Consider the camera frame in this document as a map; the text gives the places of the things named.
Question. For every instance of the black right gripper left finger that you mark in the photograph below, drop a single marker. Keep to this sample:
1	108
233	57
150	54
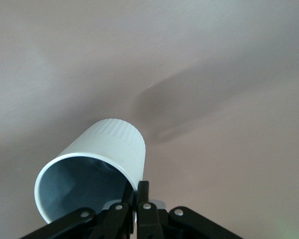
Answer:
94	221

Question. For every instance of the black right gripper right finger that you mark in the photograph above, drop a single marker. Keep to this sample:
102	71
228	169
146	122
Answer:
159	221

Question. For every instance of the white mug with grey inside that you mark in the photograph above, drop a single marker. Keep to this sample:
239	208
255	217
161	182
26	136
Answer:
102	159

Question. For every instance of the brown tablecloth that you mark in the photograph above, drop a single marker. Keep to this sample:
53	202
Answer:
149	62

